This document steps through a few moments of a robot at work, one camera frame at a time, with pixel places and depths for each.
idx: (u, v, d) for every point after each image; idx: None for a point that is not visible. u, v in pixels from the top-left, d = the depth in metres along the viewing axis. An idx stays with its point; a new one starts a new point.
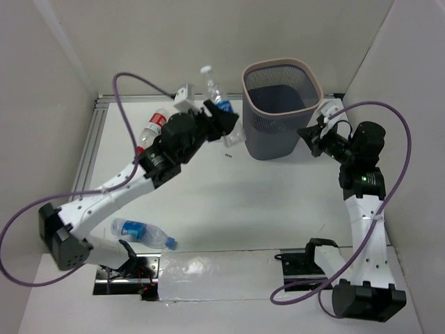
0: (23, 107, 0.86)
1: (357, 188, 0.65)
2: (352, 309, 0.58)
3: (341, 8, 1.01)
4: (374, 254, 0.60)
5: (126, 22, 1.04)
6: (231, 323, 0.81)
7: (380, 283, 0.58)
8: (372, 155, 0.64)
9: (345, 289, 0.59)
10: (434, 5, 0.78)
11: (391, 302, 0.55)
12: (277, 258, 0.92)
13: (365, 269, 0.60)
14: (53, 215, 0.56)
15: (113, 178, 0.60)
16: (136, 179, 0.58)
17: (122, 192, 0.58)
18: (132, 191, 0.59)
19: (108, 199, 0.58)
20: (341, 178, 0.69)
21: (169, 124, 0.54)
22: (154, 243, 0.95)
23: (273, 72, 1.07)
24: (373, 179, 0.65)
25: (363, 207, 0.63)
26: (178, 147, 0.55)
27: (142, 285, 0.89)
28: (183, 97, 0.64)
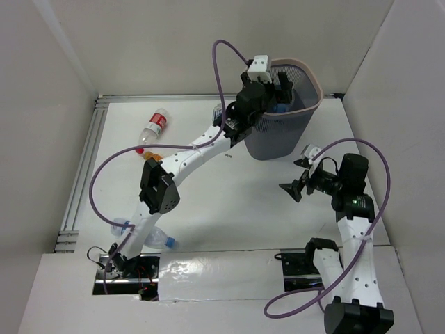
0: (24, 107, 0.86)
1: (348, 210, 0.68)
2: (341, 328, 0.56)
3: (341, 8, 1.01)
4: (363, 271, 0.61)
5: (126, 23, 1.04)
6: (231, 323, 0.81)
7: (369, 302, 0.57)
8: (358, 182, 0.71)
9: (336, 306, 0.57)
10: (434, 5, 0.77)
11: (379, 322, 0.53)
12: (276, 258, 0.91)
13: (354, 287, 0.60)
14: (156, 166, 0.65)
15: (199, 138, 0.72)
16: (220, 139, 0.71)
17: (208, 149, 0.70)
18: (215, 149, 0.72)
19: (199, 154, 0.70)
20: (334, 208, 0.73)
21: (243, 92, 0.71)
22: (154, 243, 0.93)
23: (273, 74, 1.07)
24: (363, 201, 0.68)
25: (354, 228, 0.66)
26: (250, 110, 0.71)
27: (142, 285, 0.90)
28: (262, 67, 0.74)
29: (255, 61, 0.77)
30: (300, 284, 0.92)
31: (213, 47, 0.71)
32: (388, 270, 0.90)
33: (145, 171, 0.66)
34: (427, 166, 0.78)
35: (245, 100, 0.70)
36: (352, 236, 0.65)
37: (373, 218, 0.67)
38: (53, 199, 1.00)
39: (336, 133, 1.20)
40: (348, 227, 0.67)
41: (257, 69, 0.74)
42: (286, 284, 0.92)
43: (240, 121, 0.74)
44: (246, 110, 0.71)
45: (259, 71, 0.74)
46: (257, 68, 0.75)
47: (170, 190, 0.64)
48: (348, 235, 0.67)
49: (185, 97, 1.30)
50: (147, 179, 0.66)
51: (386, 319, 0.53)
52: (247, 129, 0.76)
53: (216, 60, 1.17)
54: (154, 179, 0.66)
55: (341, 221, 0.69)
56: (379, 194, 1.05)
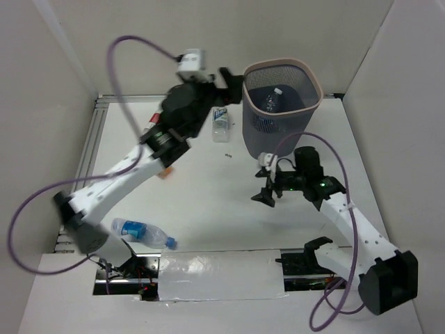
0: (24, 107, 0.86)
1: (322, 193, 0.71)
2: (385, 294, 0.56)
3: (341, 8, 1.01)
4: (368, 233, 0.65)
5: (126, 23, 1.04)
6: (231, 323, 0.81)
7: (387, 255, 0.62)
8: (317, 169, 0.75)
9: (367, 278, 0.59)
10: (434, 5, 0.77)
11: (407, 266, 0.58)
12: (277, 261, 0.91)
13: (370, 248, 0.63)
14: (65, 203, 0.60)
15: (121, 162, 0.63)
16: (142, 163, 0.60)
17: (128, 177, 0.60)
18: (140, 174, 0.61)
19: (118, 183, 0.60)
20: (311, 199, 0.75)
21: (168, 101, 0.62)
22: (154, 243, 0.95)
23: (273, 72, 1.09)
24: (329, 180, 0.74)
25: (336, 203, 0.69)
26: (181, 122, 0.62)
27: (142, 285, 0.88)
28: (195, 66, 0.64)
29: (186, 57, 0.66)
30: (300, 284, 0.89)
31: (117, 41, 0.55)
32: None
33: (59, 209, 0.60)
34: (427, 165, 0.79)
35: (171, 110, 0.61)
36: (340, 210, 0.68)
37: (344, 190, 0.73)
38: (52, 199, 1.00)
39: (336, 133, 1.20)
40: (332, 206, 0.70)
41: (188, 68, 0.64)
42: (286, 284, 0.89)
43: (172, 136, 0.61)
44: (176, 120, 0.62)
45: (190, 69, 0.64)
46: (188, 68, 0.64)
47: (87, 226, 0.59)
48: (334, 212, 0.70)
49: None
50: (62, 218, 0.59)
51: (409, 262, 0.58)
52: (182, 144, 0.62)
53: (216, 60, 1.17)
54: (64, 217, 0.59)
55: (322, 204, 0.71)
56: (379, 193, 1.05)
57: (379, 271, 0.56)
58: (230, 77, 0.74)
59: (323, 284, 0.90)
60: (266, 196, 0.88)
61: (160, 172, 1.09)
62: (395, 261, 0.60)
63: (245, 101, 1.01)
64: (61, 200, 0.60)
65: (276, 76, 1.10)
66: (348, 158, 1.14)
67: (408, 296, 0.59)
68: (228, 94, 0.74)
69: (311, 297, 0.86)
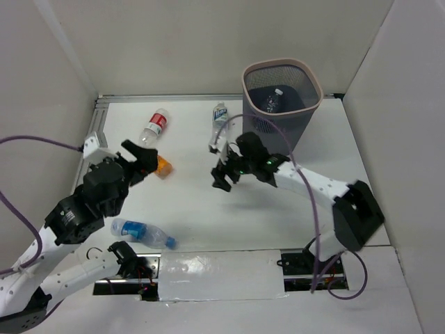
0: (24, 108, 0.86)
1: (270, 169, 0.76)
2: (357, 227, 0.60)
3: (341, 8, 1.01)
4: (318, 181, 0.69)
5: (126, 23, 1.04)
6: (231, 323, 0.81)
7: (342, 190, 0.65)
8: (261, 151, 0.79)
9: (338, 220, 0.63)
10: (434, 5, 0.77)
11: (361, 191, 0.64)
12: (277, 264, 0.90)
13: (326, 193, 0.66)
14: None
15: (27, 250, 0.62)
16: (47, 250, 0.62)
17: (37, 266, 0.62)
18: (48, 258, 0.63)
19: (26, 275, 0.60)
20: (263, 179, 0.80)
21: (92, 174, 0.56)
22: (154, 243, 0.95)
23: (273, 72, 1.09)
24: (274, 156, 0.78)
25: (285, 171, 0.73)
26: (104, 197, 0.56)
27: (142, 286, 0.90)
28: (96, 147, 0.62)
29: (85, 142, 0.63)
30: (301, 284, 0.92)
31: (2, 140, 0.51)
32: (388, 269, 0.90)
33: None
34: (427, 166, 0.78)
35: (94, 186, 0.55)
36: (290, 174, 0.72)
37: (288, 160, 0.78)
38: (51, 199, 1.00)
39: (336, 133, 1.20)
40: (282, 175, 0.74)
41: (90, 150, 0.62)
42: (286, 284, 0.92)
43: (83, 212, 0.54)
44: (99, 197, 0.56)
45: (92, 152, 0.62)
46: (91, 150, 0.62)
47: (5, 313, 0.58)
48: (288, 179, 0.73)
49: (185, 97, 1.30)
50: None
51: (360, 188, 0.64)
52: (96, 222, 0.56)
53: (216, 60, 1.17)
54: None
55: (274, 177, 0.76)
56: (379, 194, 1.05)
57: (341, 207, 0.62)
58: (137, 149, 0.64)
59: (323, 284, 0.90)
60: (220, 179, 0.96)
61: (160, 172, 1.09)
62: (352, 194, 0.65)
63: (245, 101, 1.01)
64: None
65: (276, 76, 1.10)
66: (348, 158, 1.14)
67: (377, 223, 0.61)
68: (142, 165, 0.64)
69: (311, 297, 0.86)
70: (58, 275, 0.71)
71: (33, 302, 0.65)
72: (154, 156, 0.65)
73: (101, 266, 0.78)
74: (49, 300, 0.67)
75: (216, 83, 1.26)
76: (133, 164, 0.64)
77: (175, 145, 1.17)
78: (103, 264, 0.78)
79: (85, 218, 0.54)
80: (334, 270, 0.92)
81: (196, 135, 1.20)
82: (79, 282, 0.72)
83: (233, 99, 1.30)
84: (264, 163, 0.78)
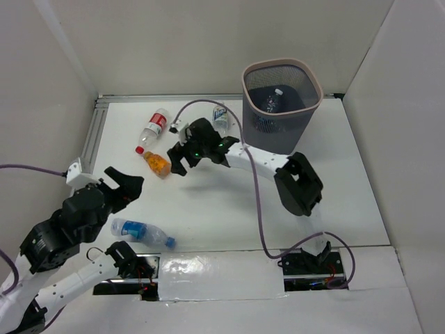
0: (23, 107, 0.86)
1: (222, 150, 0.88)
2: (296, 191, 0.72)
3: (341, 8, 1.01)
4: (261, 156, 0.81)
5: (126, 23, 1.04)
6: (231, 323, 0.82)
7: (282, 161, 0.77)
8: (213, 135, 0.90)
9: (282, 190, 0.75)
10: (434, 5, 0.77)
11: (297, 161, 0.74)
12: (277, 264, 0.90)
13: (270, 166, 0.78)
14: None
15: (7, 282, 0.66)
16: (28, 277, 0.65)
17: (19, 292, 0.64)
18: (29, 285, 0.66)
19: (10, 301, 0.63)
20: (217, 161, 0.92)
21: (71, 199, 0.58)
22: (154, 243, 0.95)
23: (273, 72, 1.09)
24: (225, 140, 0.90)
25: (235, 151, 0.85)
26: (81, 224, 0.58)
27: (142, 285, 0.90)
28: (78, 172, 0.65)
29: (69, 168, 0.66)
30: (301, 284, 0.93)
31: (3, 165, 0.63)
32: (388, 268, 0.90)
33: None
34: (427, 166, 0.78)
35: (74, 213, 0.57)
36: (238, 153, 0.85)
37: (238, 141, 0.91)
38: (51, 199, 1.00)
39: (336, 133, 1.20)
40: (234, 155, 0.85)
41: (72, 177, 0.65)
42: (286, 284, 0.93)
43: (58, 239, 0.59)
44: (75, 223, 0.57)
45: (74, 178, 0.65)
46: (73, 177, 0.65)
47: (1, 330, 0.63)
48: (239, 158, 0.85)
49: (185, 97, 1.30)
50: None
51: (300, 158, 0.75)
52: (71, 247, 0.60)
53: (216, 60, 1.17)
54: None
55: (227, 157, 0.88)
56: (379, 194, 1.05)
57: (281, 177, 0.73)
58: (121, 177, 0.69)
59: (323, 284, 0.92)
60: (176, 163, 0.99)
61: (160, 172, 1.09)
62: (293, 165, 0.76)
63: (245, 101, 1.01)
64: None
65: (276, 76, 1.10)
66: (348, 158, 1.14)
67: (317, 189, 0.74)
68: (126, 192, 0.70)
69: (311, 297, 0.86)
70: (53, 287, 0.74)
71: (27, 318, 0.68)
72: (139, 184, 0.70)
73: (97, 272, 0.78)
74: (43, 313, 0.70)
75: (216, 82, 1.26)
76: (116, 192, 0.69)
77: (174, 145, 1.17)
78: (99, 270, 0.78)
79: (59, 244, 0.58)
80: (334, 270, 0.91)
81: None
82: (77, 290, 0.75)
83: (233, 99, 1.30)
84: (216, 147, 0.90)
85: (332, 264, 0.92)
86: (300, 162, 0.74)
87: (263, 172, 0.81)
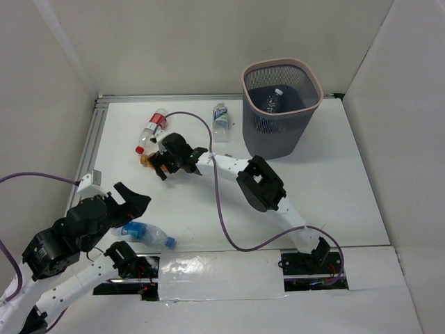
0: (23, 107, 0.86)
1: (192, 163, 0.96)
2: (256, 191, 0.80)
3: (341, 8, 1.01)
4: (224, 162, 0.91)
5: (125, 23, 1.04)
6: (231, 323, 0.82)
7: (243, 165, 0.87)
8: (185, 148, 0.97)
9: (247, 191, 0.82)
10: (434, 5, 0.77)
11: (254, 161, 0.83)
12: (277, 264, 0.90)
13: (233, 171, 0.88)
14: None
15: (11, 285, 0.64)
16: (30, 284, 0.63)
17: (21, 298, 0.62)
18: (32, 292, 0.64)
19: (12, 307, 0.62)
20: (189, 171, 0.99)
21: (75, 208, 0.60)
22: (154, 243, 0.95)
23: (272, 72, 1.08)
24: (195, 151, 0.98)
25: (203, 160, 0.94)
26: (83, 233, 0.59)
27: (142, 285, 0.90)
28: (90, 183, 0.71)
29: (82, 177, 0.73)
30: (301, 284, 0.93)
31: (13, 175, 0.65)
32: (389, 268, 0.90)
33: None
34: (427, 166, 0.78)
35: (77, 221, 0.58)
36: (207, 161, 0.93)
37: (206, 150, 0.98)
38: (51, 199, 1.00)
39: (336, 133, 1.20)
40: (202, 165, 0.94)
41: (84, 186, 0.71)
42: (286, 284, 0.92)
43: (59, 246, 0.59)
44: (76, 232, 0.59)
45: (86, 187, 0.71)
46: (85, 186, 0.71)
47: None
48: (207, 166, 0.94)
49: (185, 97, 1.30)
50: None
51: (258, 161, 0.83)
52: (72, 256, 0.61)
53: (215, 60, 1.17)
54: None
55: (197, 167, 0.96)
56: (379, 193, 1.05)
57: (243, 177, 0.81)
58: (126, 193, 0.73)
59: (323, 284, 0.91)
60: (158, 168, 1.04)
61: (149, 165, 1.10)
62: (254, 168, 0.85)
63: (245, 101, 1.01)
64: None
65: (276, 76, 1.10)
66: (348, 158, 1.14)
67: (277, 186, 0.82)
68: (130, 209, 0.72)
69: (311, 297, 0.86)
70: (53, 291, 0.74)
71: (28, 323, 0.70)
72: (144, 204, 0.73)
73: (97, 274, 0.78)
74: (44, 318, 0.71)
75: (216, 82, 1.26)
76: (121, 207, 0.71)
77: None
78: (98, 272, 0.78)
79: (60, 251, 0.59)
80: (334, 270, 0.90)
81: (196, 135, 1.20)
82: (76, 294, 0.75)
83: (233, 99, 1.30)
84: (188, 157, 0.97)
85: (332, 264, 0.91)
86: (259, 164, 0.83)
87: (229, 175, 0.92)
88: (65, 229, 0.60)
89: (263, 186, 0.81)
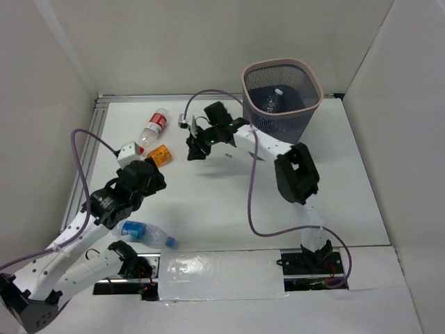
0: (24, 107, 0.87)
1: (230, 131, 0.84)
2: (292, 180, 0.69)
3: (341, 8, 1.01)
4: (267, 141, 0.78)
5: (126, 23, 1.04)
6: (231, 323, 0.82)
7: (284, 148, 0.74)
8: (224, 117, 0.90)
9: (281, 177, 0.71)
10: (434, 5, 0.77)
11: (299, 149, 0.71)
12: (277, 264, 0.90)
13: (274, 151, 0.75)
14: (8, 284, 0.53)
15: (65, 232, 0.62)
16: (91, 229, 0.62)
17: (74, 245, 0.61)
18: (85, 241, 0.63)
19: (63, 255, 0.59)
20: (226, 140, 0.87)
21: (131, 166, 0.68)
22: (154, 243, 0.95)
23: (272, 72, 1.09)
24: (236, 120, 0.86)
25: (243, 131, 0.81)
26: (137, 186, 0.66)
27: (142, 285, 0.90)
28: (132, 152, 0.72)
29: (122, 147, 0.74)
30: (300, 284, 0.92)
31: (73, 132, 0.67)
32: (389, 268, 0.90)
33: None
34: (427, 166, 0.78)
35: (133, 175, 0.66)
36: (246, 135, 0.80)
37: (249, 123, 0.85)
38: (51, 198, 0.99)
39: (336, 133, 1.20)
40: (240, 136, 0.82)
41: (127, 154, 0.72)
42: (286, 284, 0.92)
43: (116, 198, 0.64)
44: (132, 185, 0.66)
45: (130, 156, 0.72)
46: (128, 154, 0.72)
47: (34, 304, 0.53)
48: (244, 139, 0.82)
49: (185, 97, 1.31)
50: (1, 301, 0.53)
51: (301, 147, 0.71)
52: (127, 210, 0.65)
53: (215, 60, 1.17)
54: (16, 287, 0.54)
55: (235, 138, 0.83)
56: (379, 193, 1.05)
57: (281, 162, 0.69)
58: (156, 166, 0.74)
59: (322, 284, 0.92)
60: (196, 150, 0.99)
61: None
62: (295, 155, 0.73)
63: (246, 102, 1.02)
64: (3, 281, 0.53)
65: (276, 76, 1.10)
66: (348, 158, 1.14)
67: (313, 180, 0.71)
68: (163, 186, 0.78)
69: (311, 297, 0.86)
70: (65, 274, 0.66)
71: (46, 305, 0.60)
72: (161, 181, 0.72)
73: (104, 262, 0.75)
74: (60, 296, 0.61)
75: (216, 82, 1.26)
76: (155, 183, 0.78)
77: (175, 146, 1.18)
78: (106, 261, 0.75)
79: (119, 201, 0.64)
80: (334, 270, 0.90)
81: None
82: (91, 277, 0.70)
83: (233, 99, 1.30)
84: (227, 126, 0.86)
85: (332, 265, 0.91)
86: (302, 151, 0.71)
87: (266, 156, 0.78)
88: (120, 186, 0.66)
89: (300, 179, 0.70)
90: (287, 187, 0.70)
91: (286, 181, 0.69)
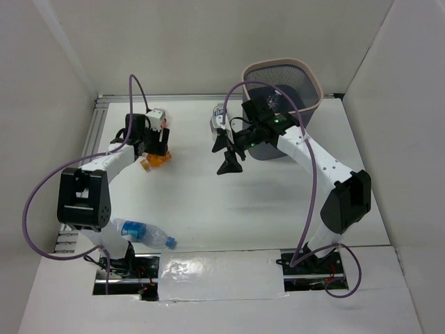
0: (23, 106, 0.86)
1: (279, 129, 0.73)
2: (345, 212, 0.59)
3: (341, 8, 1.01)
4: (323, 159, 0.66)
5: (126, 23, 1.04)
6: (231, 323, 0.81)
7: (344, 175, 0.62)
8: (268, 114, 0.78)
9: (327, 204, 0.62)
10: (434, 5, 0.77)
11: (359, 177, 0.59)
12: (277, 263, 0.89)
13: (329, 173, 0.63)
14: (78, 170, 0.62)
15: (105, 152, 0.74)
16: (124, 147, 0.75)
17: (121, 151, 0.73)
18: (124, 155, 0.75)
19: (115, 156, 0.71)
20: (269, 138, 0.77)
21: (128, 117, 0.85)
22: (154, 243, 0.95)
23: (273, 72, 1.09)
24: (281, 117, 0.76)
25: (293, 138, 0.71)
26: (141, 127, 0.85)
27: (142, 285, 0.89)
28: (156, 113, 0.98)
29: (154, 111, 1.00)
30: (300, 284, 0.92)
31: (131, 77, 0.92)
32: (388, 268, 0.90)
33: (65, 181, 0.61)
34: (427, 166, 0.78)
35: (135, 120, 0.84)
36: (297, 142, 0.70)
37: (297, 124, 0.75)
38: (51, 198, 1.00)
39: (336, 133, 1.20)
40: (288, 141, 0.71)
41: (153, 116, 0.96)
42: (286, 284, 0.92)
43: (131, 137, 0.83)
44: (138, 126, 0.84)
45: (154, 117, 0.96)
46: (153, 115, 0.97)
47: (105, 185, 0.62)
48: (293, 147, 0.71)
49: (185, 97, 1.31)
50: (69, 196, 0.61)
51: (361, 175, 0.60)
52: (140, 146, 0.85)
53: (215, 60, 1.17)
54: (81, 186, 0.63)
55: (280, 142, 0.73)
56: (379, 193, 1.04)
57: (338, 191, 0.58)
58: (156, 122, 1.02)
59: (323, 284, 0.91)
60: (233, 160, 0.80)
61: (147, 166, 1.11)
62: (351, 182, 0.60)
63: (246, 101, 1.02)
64: (75, 171, 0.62)
65: (276, 76, 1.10)
66: (348, 158, 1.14)
67: (363, 212, 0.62)
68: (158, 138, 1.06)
69: (311, 297, 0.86)
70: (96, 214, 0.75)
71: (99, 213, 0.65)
72: (166, 134, 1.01)
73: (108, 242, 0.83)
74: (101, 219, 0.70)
75: (216, 82, 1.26)
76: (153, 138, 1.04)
77: (175, 146, 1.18)
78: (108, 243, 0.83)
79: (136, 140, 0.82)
80: (334, 271, 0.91)
81: (195, 135, 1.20)
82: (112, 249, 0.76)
83: (233, 99, 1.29)
84: (271, 123, 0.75)
85: (332, 265, 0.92)
86: (361, 180, 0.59)
87: (319, 178, 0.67)
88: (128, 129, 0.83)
89: (353, 209, 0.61)
90: (334, 215, 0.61)
91: (338, 213, 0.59)
